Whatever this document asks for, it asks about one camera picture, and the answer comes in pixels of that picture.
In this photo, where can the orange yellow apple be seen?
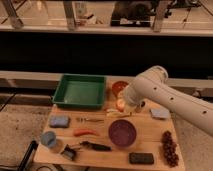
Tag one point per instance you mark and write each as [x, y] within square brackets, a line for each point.
[120, 104]

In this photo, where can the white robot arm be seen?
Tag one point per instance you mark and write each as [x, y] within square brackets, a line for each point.
[150, 84]

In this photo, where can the green plastic tray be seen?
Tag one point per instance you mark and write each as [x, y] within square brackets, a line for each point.
[80, 91]

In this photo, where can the small orange bowl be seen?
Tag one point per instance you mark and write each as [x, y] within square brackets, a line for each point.
[118, 86]

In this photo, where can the banana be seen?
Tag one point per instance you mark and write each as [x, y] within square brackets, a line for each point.
[115, 113]

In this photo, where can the small metal cup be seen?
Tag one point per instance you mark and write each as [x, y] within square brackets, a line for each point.
[139, 107]

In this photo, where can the purple bowl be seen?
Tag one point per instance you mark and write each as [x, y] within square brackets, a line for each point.
[122, 133]

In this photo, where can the wooden board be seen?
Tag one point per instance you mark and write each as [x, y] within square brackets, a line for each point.
[148, 140]

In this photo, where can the blue folded cloth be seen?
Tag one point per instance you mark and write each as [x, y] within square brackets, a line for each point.
[160, 113]

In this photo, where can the blue sponge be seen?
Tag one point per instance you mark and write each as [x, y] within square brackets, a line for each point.
[59, 121]

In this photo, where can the black marker tool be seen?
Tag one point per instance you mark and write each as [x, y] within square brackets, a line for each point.
[95, 146]

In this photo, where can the black person in background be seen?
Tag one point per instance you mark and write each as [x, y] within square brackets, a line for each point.
[138, 12]

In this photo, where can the blue plastic cup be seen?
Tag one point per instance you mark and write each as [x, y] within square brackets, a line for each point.
[48, 139]

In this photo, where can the black rectangular sponge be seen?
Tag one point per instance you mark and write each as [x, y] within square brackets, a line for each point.
[141, 158]

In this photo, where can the bunch of red grapes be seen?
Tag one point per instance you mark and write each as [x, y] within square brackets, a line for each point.
[169, 149]

